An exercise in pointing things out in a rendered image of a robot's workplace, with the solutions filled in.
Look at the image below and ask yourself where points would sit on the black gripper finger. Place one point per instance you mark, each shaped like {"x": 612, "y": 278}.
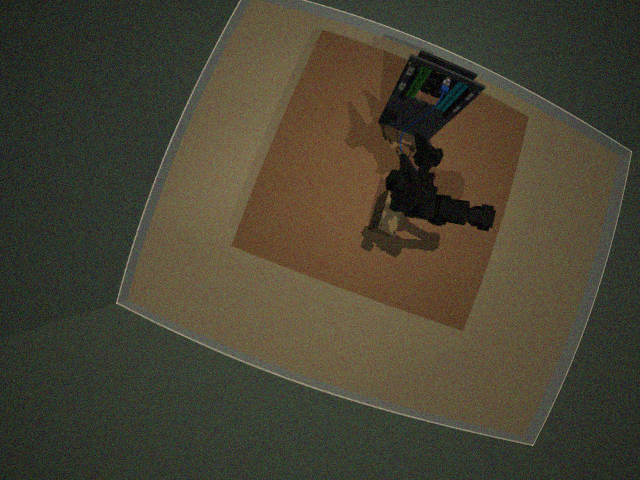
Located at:
{"x": 409, "y": 180}
{"x": 423, "y": 148}

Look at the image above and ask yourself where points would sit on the blue cable plug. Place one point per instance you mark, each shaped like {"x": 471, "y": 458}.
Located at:
{"x": 443, "y": 89}

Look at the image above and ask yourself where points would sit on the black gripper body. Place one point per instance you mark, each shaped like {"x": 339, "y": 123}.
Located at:
{"x": 427, "y": 193}

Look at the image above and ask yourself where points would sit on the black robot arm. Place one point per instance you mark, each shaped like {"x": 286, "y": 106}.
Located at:
{"x": 444, "y": 209}

